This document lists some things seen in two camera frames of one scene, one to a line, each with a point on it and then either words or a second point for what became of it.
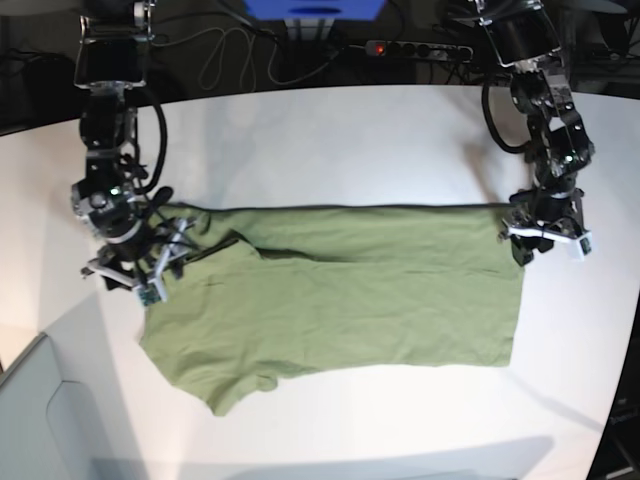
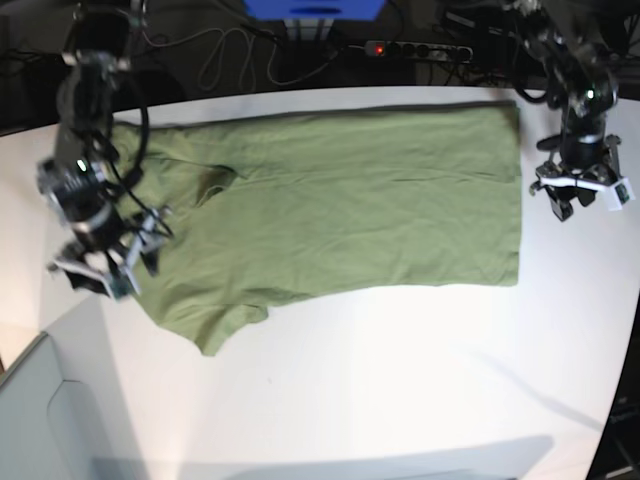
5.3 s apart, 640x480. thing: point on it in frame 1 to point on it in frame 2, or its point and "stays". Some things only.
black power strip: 420,50 stays
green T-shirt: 280,289 to 259,209
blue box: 337,10 stays
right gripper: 537,213 to 583,161
